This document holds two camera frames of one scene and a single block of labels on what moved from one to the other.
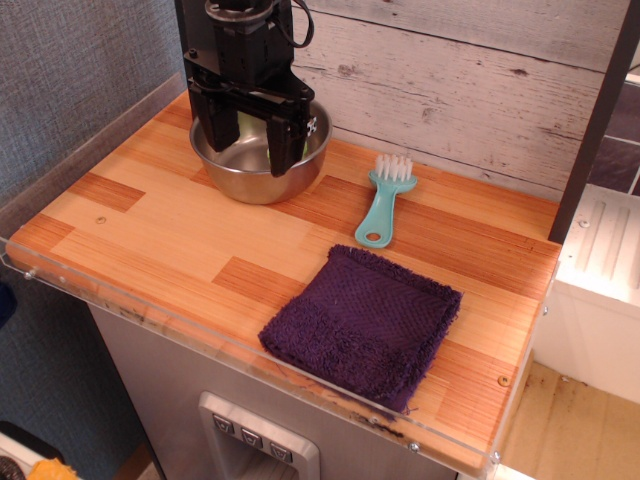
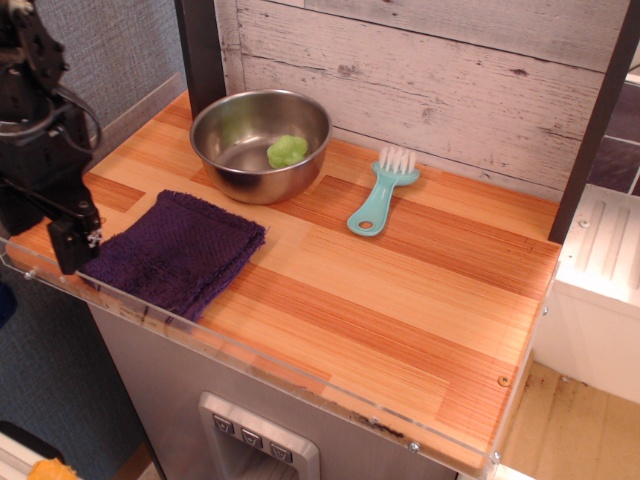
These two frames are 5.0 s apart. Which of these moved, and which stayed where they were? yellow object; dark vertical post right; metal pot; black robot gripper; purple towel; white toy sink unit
Moved: purple towel; black robot gripper
Stayed: dark vertical post right; metal pot; yellow object; white toy sink unit
